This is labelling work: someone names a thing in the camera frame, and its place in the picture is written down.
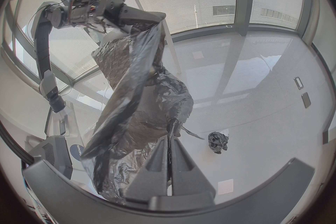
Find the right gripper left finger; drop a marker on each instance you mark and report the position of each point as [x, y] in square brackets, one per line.
[154, 173]

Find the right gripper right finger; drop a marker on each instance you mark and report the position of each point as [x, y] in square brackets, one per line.
[187, 175]

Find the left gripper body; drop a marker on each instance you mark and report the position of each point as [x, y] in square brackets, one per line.
[111, 6]

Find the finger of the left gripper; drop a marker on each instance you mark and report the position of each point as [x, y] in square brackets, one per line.
[139, 16]

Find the black plastic bag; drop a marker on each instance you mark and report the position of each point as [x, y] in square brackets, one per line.
[136, 102]

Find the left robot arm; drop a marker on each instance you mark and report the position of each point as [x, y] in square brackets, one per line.
[42, 41]

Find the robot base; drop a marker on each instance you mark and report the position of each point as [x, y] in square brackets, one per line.
[56, 149]

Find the crumpled black plastic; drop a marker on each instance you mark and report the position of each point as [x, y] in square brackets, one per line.
[217, 142]

